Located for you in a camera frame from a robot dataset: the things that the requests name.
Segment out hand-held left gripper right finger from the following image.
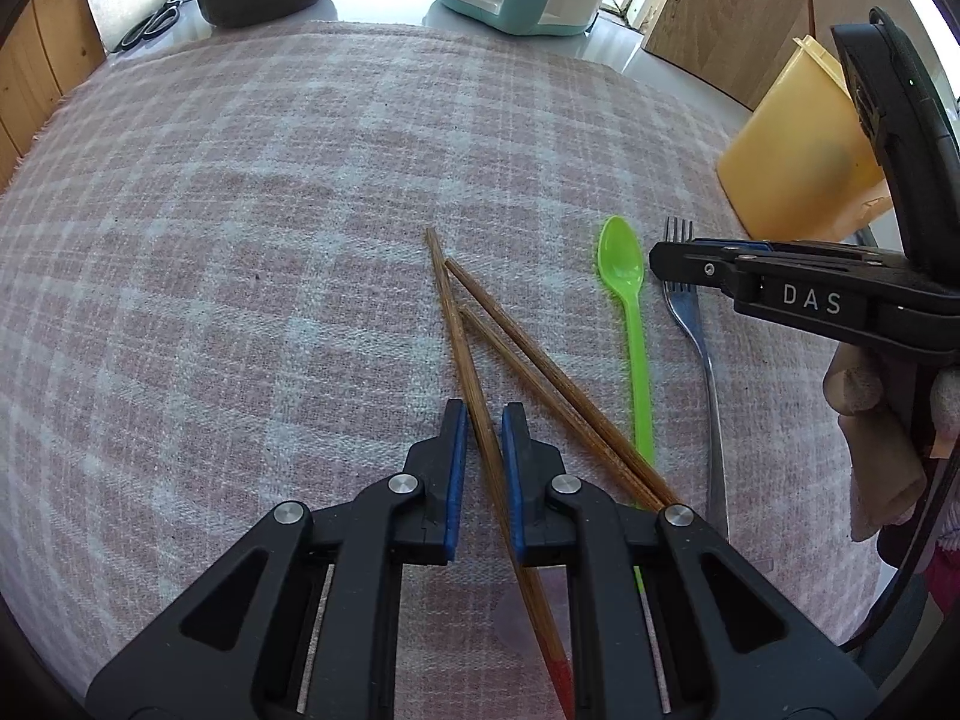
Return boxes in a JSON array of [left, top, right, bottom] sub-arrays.
[[501, 402, 878, 720]]

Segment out green plastic spoon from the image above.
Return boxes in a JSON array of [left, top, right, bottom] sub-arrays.
[[597, 215, 656, 595]]

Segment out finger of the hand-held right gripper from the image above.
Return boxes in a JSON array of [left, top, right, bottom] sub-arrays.
[[690, 238, 863, 257], [649, 241, 912, 298]]

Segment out person's right hand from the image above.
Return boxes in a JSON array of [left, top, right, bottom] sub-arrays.
[[823, 349, 960, 545]]

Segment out yellow plastic container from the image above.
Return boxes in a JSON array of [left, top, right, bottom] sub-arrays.
[[716, 36, 890, 242]]

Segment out large light wood board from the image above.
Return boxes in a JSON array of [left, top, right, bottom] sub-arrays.
[[643, 0, 860, 115]]

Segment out knotty wooden plank panel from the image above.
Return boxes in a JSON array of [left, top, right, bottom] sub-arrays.
[[0, 0, 107, 192]]

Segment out black scissors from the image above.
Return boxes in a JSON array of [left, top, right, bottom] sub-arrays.
[[111, 0, 185, 55]]

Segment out pink plaid cloth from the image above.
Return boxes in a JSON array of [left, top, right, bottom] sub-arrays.
[[0, 19, 886, 720]]

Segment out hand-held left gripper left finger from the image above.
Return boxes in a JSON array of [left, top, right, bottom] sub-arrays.
[[86, 399, 472, 720]]

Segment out metal fork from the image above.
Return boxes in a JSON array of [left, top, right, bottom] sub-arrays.
[[663, 216, 731, 542]]

